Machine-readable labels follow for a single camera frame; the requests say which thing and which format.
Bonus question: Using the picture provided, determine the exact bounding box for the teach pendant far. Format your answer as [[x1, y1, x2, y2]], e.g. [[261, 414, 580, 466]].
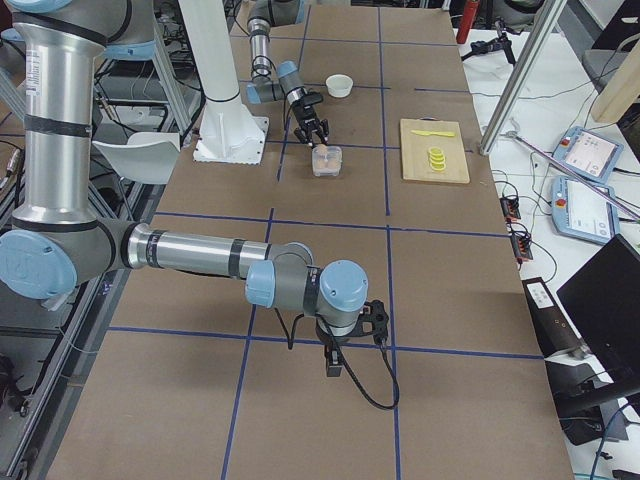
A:
[[553, 126, 624, 184]]

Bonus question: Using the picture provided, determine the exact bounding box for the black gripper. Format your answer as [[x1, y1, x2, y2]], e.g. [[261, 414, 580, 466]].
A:
[[288, 89, 329, 146], [316, 300, 389, 378]]

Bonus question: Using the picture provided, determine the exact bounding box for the clear plastic egg box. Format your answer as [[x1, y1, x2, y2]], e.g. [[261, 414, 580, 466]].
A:
[[312, 144, 343, 177]]

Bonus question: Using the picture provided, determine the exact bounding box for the bamboo cutting board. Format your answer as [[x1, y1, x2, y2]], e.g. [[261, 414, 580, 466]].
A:
[[400, 119, 470, 184]]

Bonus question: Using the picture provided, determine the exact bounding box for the teach pendant near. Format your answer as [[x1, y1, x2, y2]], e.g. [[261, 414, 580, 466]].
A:
[[551, 176, 620, 245]]

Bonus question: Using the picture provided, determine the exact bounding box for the yellow plastic knife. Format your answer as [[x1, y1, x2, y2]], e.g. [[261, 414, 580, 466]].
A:
[[410, 129, 456, 138]]

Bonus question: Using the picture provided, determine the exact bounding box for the black tripod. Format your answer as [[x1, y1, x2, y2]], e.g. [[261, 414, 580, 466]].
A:
[[461, 19, 519, 66]]

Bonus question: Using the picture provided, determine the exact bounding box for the red cylinder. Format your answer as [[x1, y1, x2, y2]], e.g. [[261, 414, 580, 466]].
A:
[[456, 0, 480, 45]]

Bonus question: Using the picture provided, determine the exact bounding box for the white bowl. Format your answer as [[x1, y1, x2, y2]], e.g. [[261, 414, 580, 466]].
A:
[[325, 74, 354, 99]]

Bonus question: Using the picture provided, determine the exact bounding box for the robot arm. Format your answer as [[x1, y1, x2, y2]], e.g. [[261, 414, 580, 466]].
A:
[[246, 0, 329, 148], [1, 1, 395, 385]]

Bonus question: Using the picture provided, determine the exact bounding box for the aluminium frame post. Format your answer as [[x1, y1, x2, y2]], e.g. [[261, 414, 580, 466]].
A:
[[479, 0, 567, 155]]

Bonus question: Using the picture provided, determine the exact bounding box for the teach pendant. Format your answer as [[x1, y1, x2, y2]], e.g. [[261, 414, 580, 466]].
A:
[[551, 176, 620, 245], [553, 126, 624, 184]]

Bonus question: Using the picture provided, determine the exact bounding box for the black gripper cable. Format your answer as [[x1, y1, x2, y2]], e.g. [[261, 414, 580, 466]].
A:
[[284, 312, 401, 411], [282, 89, 301, 146]]

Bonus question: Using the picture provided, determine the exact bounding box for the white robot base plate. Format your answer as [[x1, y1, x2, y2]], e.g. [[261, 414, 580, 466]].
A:
[[193, 117, 269, 165]]

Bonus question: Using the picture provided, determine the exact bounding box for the white chair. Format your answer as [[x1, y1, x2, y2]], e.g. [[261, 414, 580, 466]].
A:
[[92, 132, 180, 185]]

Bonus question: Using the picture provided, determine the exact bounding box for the black box device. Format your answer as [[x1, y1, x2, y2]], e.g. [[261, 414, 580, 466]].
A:
[[522, 277, 591, 360]]

